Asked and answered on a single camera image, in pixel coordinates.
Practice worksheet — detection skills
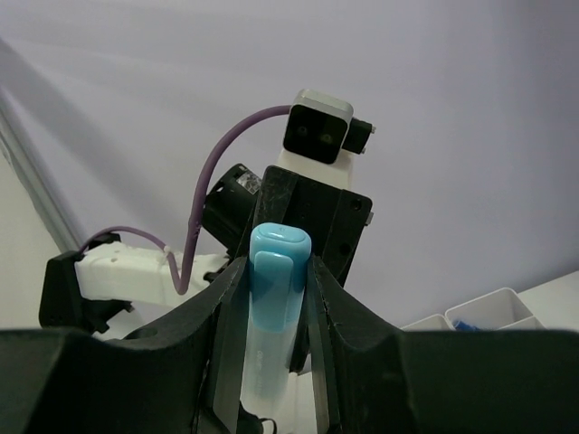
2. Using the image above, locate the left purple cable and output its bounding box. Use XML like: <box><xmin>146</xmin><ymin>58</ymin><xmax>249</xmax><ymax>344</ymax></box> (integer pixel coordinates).
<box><xmin>79</xmin><ymin>103</ymin><xmax>293</xmax><ymax>296</ymax></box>

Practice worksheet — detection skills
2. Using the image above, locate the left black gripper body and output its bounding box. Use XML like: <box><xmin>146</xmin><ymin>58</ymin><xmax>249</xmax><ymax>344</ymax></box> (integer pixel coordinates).
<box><xmin>248</xmin><ymin>165</ymin><xmax>373</xmax><ymax>284</ymax></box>

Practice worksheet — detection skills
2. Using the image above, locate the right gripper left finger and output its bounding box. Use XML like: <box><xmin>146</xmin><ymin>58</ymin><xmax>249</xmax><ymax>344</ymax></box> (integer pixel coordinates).
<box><xmin>1</xmin><ymin>258</ymin><xmax>248</xmax><ymax>433</ymax></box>

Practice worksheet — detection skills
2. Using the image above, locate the blue highlighter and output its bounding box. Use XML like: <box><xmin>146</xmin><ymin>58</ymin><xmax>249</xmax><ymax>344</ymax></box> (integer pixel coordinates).
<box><xmin>241</xmin><ymin>222</ymin><xmax>312</xmax><ymax>418</ymax></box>

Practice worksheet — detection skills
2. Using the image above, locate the aluminium side rail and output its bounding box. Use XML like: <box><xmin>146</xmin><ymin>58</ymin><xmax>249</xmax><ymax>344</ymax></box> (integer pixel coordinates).
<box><xmin>1</xmin><ymin>109</ymin><xmax>82</xmax><ymax>251</ymax></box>

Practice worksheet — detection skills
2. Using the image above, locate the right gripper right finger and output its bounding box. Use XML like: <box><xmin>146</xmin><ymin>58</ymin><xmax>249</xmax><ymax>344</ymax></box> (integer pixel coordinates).
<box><xmin>307</xmin><ymin>258</ymin><xmax>578</xmax><ymax>433</ymax></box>

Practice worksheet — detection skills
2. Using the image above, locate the light blue eraser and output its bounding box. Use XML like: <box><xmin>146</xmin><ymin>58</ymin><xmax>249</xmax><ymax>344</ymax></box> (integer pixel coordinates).
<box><xmin>250</xmin><ymin>222</ymin><xmax>312</xmax><ymax>333</ymax></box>

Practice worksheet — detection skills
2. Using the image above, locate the white divided organizer tray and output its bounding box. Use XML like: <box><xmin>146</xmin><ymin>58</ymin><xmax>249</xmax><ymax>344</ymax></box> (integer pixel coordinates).
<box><xmin>403</xmin><ymin>288</ymin><xmax>545</xmax><ymax>331</ymax></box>

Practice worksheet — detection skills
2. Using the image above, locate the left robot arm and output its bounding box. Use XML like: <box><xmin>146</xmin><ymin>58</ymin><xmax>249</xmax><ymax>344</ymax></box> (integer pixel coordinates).
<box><xmin>39</xmin><ymin>164</ymin><xmax>372</xmax><ymax>334</ymax></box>

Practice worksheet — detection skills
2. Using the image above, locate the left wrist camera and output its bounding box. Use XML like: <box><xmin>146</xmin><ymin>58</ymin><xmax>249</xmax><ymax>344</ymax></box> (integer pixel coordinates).
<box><xmin>283</xmin><ymin>89</ymin><xmax>375</xmax><ymax>165</ymax></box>

